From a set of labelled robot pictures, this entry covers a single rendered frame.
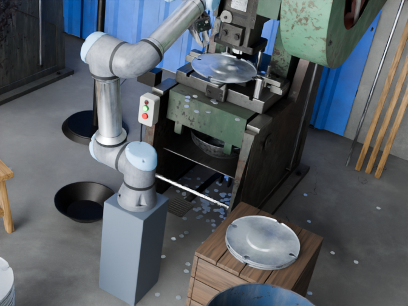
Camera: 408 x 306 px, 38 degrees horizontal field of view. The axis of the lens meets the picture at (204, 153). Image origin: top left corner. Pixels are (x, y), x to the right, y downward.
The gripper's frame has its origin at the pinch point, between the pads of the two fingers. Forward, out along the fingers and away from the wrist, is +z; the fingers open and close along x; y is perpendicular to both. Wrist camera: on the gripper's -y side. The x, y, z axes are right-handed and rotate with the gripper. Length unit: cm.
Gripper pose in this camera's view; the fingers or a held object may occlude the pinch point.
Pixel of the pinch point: (202, 43)
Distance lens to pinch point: 246.4
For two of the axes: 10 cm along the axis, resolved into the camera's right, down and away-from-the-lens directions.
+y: 3.0, 5.5, -7.8
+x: 9.4, -3.2, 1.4
